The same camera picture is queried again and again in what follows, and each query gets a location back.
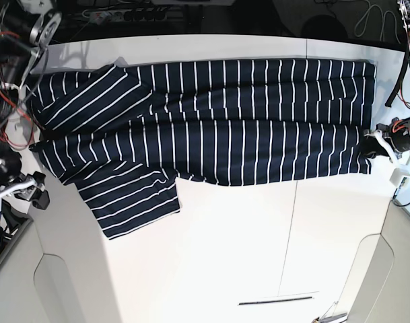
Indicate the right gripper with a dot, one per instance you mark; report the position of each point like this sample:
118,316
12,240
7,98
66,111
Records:
21,186

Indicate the beige chair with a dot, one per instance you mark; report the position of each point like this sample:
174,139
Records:
378,287
35,286

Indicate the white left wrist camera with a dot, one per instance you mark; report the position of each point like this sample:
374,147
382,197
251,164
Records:
399,177

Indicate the grey bin with blue tools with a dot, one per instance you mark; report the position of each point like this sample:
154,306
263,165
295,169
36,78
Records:
11,223

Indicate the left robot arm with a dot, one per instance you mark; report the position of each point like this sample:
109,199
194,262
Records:
397,91

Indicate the beige chair right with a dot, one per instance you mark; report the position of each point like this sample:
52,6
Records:
378,287

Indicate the beige chair left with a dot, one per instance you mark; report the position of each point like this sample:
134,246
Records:
35,286

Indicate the black ruler strip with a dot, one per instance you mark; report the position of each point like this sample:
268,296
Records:
283,300

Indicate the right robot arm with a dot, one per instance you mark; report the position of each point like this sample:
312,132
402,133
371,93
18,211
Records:
26,30

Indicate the black round stool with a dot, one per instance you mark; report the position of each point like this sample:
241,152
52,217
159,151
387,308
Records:
324,27

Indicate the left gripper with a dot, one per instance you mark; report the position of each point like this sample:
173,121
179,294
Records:
387,140

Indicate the navy white striped T-shirt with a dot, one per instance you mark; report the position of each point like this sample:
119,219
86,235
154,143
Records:
123,135

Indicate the scissors at table edge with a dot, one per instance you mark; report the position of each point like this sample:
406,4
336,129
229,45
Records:
340,318

